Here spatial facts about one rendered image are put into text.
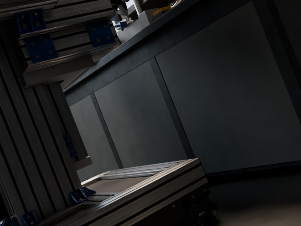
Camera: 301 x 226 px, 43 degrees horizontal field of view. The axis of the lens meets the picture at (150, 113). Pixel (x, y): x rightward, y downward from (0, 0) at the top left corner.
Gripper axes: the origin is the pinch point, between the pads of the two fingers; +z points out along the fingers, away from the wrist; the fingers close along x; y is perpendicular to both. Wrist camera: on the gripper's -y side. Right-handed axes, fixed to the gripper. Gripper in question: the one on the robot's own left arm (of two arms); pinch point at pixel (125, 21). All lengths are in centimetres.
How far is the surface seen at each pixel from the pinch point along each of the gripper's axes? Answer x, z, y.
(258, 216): 67, 92, 34
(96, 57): -22.3, 9.3, 9.5
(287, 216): 78, 92, 35
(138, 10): -69, -29, -74
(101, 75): -32.3, 17.8, 4.3
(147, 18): 18.3, 6.5, 2.1
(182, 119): 17, 57, 4
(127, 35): 0.5, 7.4, 2.2
